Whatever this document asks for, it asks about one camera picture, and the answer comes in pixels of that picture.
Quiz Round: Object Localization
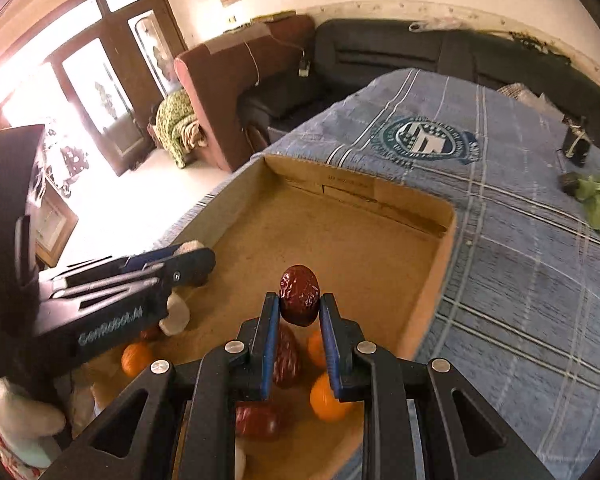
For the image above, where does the blue plaid bedsheet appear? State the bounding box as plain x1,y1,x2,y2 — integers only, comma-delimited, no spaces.
165,67,600,480

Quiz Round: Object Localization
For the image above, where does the green cloth scrap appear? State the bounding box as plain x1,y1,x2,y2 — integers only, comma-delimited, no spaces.
575,174,600,256

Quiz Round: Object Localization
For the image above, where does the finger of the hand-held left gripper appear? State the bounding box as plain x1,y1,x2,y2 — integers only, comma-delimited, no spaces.
40,244,181,286
50,247,217,311

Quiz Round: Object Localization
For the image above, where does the brown cardboard box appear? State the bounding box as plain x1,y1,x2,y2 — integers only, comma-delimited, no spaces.
87,154,457,480

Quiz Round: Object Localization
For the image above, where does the orange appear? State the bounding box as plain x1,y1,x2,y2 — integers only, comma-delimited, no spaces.
310,372,355,422
121,342,155,378
306,330,328,368

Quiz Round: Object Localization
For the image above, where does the brown wooden glass door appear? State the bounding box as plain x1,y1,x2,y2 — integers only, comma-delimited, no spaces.
0,0,188,271

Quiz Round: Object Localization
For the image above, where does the black sofa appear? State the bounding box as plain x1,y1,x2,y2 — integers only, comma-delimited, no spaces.
237,18,600,161

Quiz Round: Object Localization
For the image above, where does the small black box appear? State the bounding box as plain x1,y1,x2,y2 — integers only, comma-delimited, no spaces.
561,116,592,167

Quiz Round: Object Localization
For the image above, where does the small red date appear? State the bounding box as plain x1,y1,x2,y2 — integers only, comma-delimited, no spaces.
236,402,282,442

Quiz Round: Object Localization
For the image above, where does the white charger cable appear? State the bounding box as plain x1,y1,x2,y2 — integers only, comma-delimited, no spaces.
244,30,312,86

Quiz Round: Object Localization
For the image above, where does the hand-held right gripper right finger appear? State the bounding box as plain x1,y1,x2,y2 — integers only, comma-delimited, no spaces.
319,292,556,480

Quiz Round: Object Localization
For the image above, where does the open wooden door leaf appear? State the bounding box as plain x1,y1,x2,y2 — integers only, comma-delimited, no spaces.
30,180,79,267

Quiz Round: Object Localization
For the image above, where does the green patterned cloth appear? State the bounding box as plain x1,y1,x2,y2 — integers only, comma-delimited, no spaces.
152,89,208,168

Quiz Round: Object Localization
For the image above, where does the large red date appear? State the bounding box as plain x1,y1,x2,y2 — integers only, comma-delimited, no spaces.
272,325,303,390

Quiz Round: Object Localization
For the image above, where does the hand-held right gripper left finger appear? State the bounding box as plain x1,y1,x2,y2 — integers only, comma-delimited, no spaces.
40,292,282,480

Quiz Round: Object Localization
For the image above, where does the brown sofa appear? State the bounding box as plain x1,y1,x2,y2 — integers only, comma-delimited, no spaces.
174,14,316,173

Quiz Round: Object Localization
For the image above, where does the person's left hand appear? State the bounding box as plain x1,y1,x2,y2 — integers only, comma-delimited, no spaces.
0,377,67,467

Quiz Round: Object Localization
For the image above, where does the wrinkled red date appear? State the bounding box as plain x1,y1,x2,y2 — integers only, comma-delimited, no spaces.
279,265,322,327

